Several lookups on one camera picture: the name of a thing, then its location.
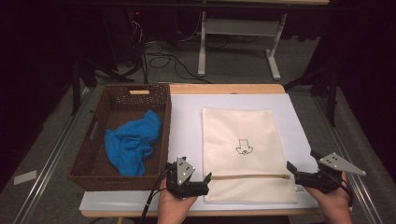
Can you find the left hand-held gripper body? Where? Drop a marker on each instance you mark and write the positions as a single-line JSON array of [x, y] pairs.
[[183, 174]]

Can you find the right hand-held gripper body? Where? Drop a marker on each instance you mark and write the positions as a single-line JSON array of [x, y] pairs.
[[320, 180]]

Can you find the blue cloth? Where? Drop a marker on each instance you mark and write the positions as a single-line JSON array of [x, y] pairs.
[[130, 146]]

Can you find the cream mesh laundry bag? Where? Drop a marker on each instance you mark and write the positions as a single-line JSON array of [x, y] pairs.
[[236, 130]]

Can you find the brown woven basket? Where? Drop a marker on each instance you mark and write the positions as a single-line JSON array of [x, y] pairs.
[[124, 99]]

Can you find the person's right hand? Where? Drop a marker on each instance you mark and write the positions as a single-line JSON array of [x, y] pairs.
[[337, 202]]

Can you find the person's left hand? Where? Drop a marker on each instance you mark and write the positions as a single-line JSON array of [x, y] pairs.
[[174, 207]]

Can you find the white table mat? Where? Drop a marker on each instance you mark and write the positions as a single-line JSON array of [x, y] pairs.
[[186, 124]]

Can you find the black stand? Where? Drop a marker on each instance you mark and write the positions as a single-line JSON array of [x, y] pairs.
[[76, 84], [332, 93]]

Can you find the dark computer tower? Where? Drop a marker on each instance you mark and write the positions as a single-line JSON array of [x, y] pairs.
[[124, 34]]

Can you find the white floor tape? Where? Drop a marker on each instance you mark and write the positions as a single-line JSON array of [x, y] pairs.
[[25, 177]]

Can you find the white-legged desk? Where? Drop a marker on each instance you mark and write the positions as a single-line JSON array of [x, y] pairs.
[[239, 27]]

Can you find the aluminium floor rail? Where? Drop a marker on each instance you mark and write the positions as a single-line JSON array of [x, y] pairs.
[[345, 146], [49, 165]]

